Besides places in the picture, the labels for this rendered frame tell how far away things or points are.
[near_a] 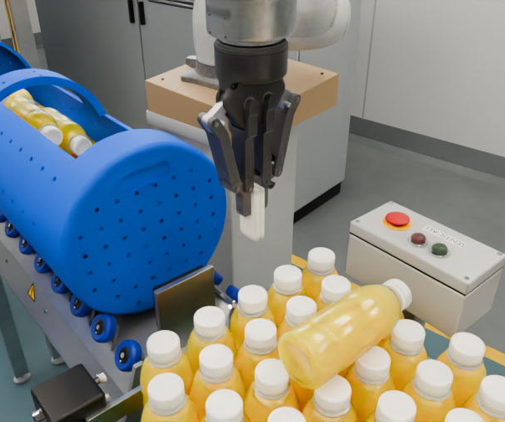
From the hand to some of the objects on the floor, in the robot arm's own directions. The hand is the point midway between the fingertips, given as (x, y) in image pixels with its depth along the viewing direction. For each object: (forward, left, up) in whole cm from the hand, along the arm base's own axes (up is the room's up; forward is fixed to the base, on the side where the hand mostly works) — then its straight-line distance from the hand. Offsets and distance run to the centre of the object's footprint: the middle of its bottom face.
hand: (252, 210), depth 65 cm
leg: (-26, -106, -128) cm, 168 cm away
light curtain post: (-62, -142, -132) cm, 204 cm away
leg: (-12, -110, -127) cm, 168 cm away
